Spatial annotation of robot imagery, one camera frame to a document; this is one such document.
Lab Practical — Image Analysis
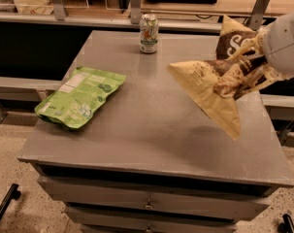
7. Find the upper grey drawer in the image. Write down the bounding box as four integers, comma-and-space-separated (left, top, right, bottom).
38, 176, 269, 220

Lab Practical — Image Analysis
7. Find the grey metal bracket left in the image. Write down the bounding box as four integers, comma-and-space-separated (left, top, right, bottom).
51, 0, 68, 20

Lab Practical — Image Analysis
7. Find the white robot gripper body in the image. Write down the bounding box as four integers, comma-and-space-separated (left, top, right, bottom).
263, 12, 294, 77

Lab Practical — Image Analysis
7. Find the black leg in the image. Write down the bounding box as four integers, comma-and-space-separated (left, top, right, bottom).
0, 183, 21, 221
278, 214, 294, 233

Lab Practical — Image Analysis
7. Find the white green soda can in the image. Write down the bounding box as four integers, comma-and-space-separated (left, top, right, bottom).
140, 14, 159, 53

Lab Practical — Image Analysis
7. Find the black leg bottom left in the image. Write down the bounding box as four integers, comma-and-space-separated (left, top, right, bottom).
0, 183, 21, 221

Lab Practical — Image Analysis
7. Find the black leg bottom right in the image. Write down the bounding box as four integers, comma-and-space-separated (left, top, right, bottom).
278, 214, 294, 233

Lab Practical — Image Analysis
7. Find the grey metal bracket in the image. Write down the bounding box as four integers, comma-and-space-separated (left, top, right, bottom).
245, 0, 270, 31
51, 0, 68, 20
130, 0, 141, 24

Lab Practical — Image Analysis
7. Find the grey metal bracket right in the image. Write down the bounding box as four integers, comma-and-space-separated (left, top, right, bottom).
245, 0, 270, 31

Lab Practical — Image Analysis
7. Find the grey drawer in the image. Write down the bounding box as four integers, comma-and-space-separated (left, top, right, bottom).
65, 207, 236, 233
38, 176, 269, 220

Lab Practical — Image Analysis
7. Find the lower grey drawer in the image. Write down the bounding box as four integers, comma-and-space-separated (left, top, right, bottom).
65, 207, 236, 233

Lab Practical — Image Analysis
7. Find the grey metal bracket middle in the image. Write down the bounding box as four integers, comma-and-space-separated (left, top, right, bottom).
130, 0, 141, 24

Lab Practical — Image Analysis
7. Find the grey drawer cabinet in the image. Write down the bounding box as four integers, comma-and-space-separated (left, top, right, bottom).
19, 31, 294, 233

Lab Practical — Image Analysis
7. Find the brown and cream chip bag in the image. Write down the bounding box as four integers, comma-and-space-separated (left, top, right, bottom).
168, 16, 285, 139

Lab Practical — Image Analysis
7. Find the green rice chip bag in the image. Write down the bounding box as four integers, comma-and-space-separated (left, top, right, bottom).
35, 67, 126, 130

